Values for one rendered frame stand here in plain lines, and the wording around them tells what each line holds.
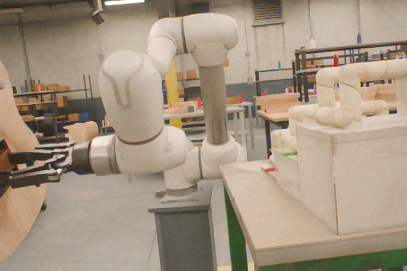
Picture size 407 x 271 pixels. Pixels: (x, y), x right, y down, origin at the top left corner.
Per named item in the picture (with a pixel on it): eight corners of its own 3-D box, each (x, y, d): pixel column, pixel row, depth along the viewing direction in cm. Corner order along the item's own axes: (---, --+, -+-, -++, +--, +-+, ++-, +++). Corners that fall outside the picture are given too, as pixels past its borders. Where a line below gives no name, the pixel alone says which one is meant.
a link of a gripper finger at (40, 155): (65, 152, 67) (69, 149, 68) (25, 148, 70) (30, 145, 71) (69, 166, 69) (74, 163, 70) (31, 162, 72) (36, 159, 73)
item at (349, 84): (348, 130, 49) (345, 73, 48) (337, 128, 52) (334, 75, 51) (366, 128, 49) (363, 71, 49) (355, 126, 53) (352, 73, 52)
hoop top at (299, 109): (291, 120, 73) (290, 107, 73) (287, 119, 76) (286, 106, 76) (368, 111, 75) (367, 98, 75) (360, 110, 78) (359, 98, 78)
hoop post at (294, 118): (294, 150, 74) (291, 113, 73) (289, 149, 77) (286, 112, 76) (306, 149, 74) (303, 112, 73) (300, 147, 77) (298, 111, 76)
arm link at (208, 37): (202, 164, 154) (244, 160, 153) (202, 187, 140) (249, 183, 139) (180, 11, 113) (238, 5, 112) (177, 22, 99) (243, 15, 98)
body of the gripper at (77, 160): (94, 181, 66) (51, 186, 65) (102, 160, 73) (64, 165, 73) (85, 152, 62) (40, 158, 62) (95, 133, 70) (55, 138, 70)
